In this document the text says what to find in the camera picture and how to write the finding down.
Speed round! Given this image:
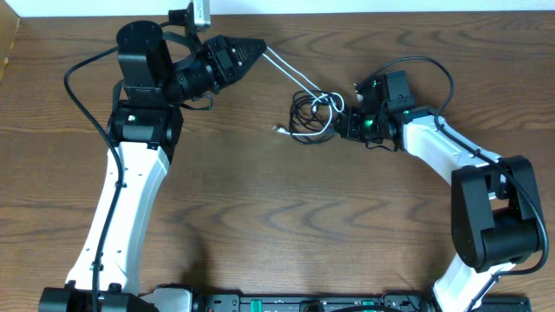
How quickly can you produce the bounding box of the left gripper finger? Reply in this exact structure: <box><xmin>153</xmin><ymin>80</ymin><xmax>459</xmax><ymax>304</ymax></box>
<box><xmin>225</xmin><ymin>37</ymin><xmax>267</xmax><ymax>61</ymax></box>
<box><xmin>232</xmin><ymin>55</ymin><xmax>260</xmax><ymax>84</ymax></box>

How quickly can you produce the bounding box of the white usb cable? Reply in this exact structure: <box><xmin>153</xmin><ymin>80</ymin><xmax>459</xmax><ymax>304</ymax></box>
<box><xmin>271</xmin><ymin>46</ymin><xmax>346</xmax><ymax>137</ymax></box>

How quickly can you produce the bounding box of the black usb cable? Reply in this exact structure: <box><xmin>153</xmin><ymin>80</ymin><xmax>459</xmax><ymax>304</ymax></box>
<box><xmin>288</xmin><ymin>89</ymin><xmax>346</xmax><ymax>146</ymax></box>

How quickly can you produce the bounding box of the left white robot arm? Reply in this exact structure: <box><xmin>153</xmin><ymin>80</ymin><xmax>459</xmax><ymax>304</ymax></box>
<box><xmin>39</xmin><ymin>21</ymin><xmax>267</xmax><ymax>311</ymax></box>

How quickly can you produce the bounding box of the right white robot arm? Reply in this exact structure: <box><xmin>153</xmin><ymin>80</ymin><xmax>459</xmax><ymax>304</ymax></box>
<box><xmin>335</xmin><ymin>71</ymin><xmax>548</xmax><ymax>311</ymax></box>

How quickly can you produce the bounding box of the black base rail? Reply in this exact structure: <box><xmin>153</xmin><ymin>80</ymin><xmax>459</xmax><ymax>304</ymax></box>
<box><xmin>197</xmin><ymin>292</ymin><xmax>532</xmax><ymax>312</ymax></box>

